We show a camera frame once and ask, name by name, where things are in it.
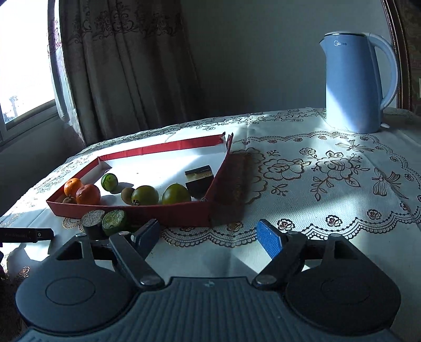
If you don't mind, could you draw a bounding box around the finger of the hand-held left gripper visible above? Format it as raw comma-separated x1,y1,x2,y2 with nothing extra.
0,228,53,244

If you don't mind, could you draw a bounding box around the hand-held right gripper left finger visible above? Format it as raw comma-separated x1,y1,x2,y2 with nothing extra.
54,219,165,290

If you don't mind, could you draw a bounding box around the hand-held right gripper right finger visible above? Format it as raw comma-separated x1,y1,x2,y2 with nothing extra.
253,219,367,290

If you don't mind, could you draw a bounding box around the red cardboard box tray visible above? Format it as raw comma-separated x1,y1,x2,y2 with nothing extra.
46,132,234,228

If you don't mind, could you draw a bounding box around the green round fruit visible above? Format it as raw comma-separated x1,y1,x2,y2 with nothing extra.
131,185,160,207
161,183,192,205

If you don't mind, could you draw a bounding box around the green cucumber piece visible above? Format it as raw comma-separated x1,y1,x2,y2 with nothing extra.
100,173,118,191
101,209,128,237

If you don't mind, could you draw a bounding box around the small orange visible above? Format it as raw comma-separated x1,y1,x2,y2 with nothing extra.
63,178,84,197

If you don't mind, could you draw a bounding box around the large orange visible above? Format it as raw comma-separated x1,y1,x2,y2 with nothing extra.
76,184,101,206

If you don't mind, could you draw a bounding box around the brown patterned curtain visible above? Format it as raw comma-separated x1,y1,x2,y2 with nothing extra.
48,0,204,145

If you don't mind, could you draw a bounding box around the light blue electric kettle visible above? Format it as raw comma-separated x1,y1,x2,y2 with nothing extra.
318,32,399,134

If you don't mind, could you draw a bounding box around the window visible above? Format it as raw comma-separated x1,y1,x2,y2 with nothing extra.
0,0,66,142

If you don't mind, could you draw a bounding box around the dark wooden frame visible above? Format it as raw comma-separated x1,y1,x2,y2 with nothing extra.
382,0,421,115

